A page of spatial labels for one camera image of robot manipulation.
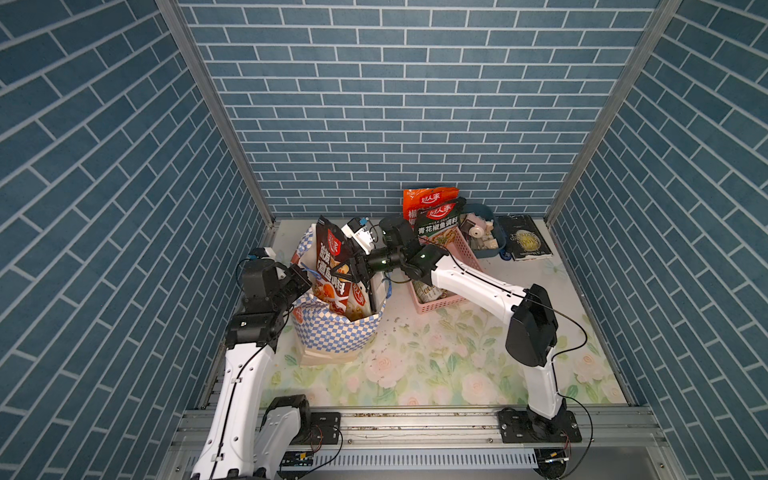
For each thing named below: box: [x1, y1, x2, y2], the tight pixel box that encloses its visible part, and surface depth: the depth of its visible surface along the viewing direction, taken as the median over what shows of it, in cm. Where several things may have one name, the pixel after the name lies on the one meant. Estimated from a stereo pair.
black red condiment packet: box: [313, 215, 352, 315], surface depth 79 cm
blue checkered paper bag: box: [291, 223, 391, 365], surface depth 73 cm
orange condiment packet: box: [402, 187, 460, 229], surface depth 98 cm
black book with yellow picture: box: [497, 214, 553, 262], surface depth 117 cm
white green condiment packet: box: [346, 281, 375, 322], surface depth 82 cm
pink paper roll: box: [469, 226, 484, 239], surface depth 111 cm
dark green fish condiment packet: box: [416, 201, 460, 245], surface depth 101 cm
